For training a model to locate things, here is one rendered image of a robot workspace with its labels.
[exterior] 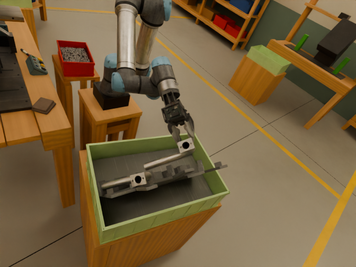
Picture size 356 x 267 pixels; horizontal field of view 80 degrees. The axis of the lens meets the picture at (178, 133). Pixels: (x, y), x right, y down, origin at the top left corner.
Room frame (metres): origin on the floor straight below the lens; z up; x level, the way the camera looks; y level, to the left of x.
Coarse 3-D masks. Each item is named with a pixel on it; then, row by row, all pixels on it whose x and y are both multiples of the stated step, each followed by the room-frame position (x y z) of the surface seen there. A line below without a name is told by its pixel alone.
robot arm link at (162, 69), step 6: (156, 60) 0.74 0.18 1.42; (162, 60) 0.74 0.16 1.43; (168, 60) 0.77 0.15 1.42; (156, 66) 0.72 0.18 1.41; (162, 66) 0.72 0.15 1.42; (168, 66) 0.73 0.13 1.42; (156, 72) 0.71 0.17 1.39; (162, 72) 0.70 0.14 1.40; (168, 72) 0.71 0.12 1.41; (156, 78) 0.69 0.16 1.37; (162, 78) 0.68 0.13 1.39; (168, 78) 0.69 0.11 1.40; (174, 78) 0.71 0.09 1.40; (156, 84) 0.71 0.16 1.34
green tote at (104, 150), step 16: (96, 144) 0.61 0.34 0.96; (112, 144) 0.66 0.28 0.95; (128, 144) 0.71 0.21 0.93; (144, 144) 0.77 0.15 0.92; (160, 144) 0.84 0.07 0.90; (176, 144) 0.91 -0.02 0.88; (208, 160) 0.82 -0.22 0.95; (208, 176) 0.78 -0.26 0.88; (96, 192) 0.40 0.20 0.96; (224, 192) 0.66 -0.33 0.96; (96, 208) 0.37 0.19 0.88; (176, 208) 0.47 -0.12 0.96; (192, 208) 0.55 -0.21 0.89; (208, 208) 0.63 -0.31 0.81; (96, 224) 0.34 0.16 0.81; (128, 224) 0.34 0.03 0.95; (144, 224) 0.39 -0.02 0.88; (160, 224) 0.45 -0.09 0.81; (112, 240) 0.30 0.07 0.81
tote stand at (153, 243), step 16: (80, 160) 0.60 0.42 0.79; (80, 176) 0.62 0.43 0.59; (80, 192) 0.64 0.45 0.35; (176, 224) 0.52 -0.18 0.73; (192, 224) 0.61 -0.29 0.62; (96, 240) 0.29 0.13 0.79; (128, 240) 0.35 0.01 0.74; (144, 240) 0.42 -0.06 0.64; (160, 240) 0.50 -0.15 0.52; (176, 240) 0.60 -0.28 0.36; (96, 256) 0.27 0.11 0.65; (112, 256) 0.32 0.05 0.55; (128, 256) 0.38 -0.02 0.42; (144, 256) 0.47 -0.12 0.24; (160, 256) 0.58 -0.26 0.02
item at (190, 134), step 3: (186, 123) 0.59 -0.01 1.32; (189, 123) 0.60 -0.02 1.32; (183, 126) 0.59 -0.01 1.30; (186, 126) 0.57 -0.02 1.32; (189, 126) 0.59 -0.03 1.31; (186, 129) 0.54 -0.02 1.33; (189, 129) 0.57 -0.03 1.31; (189, 132) 0.55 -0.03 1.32; (192, 132) 0.57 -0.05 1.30; (189, 135) 0.56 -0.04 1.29; (192, 135) 0.56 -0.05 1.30; (192, 138) 0.56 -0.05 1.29
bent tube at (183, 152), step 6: (180, 144) 0.53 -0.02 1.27; (186, 144) 0.57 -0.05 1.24; (192, 144) 0.53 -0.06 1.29; (180, 150) 0.52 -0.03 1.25; (186, 150) 0.52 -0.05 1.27; (192, 150) 0.56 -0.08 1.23; (168, 156) 0.59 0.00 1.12; (174, 156) 0.59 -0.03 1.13; (180, 156) 0.59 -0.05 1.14; (150, 162) 0.56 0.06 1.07; (156, 162) 0.56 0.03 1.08; (162, 162) 0.57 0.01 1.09; (168, 162) 0.57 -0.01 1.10; (150, 168) 0.55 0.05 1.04
